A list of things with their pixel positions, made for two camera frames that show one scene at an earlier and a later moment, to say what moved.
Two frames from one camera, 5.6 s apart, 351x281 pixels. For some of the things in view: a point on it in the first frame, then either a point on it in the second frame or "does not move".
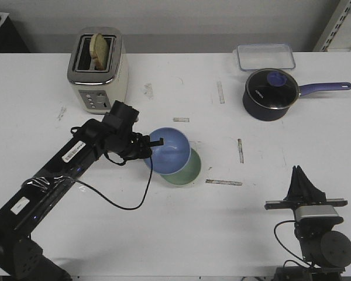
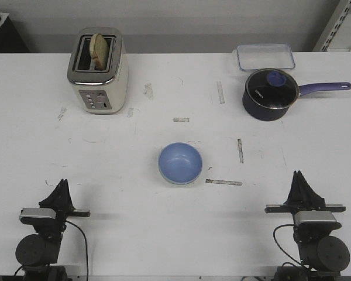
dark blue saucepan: [269, 95] does not move
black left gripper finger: [157, 143] → [66, 204]
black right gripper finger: [293, 192] does not move
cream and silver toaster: [98, 69] does not move
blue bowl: [172, 155] → [180, 163]
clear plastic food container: [262, 56] does not move
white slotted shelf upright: [343, 12] does not move
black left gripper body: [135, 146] → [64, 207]
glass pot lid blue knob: [272, 88] does not move
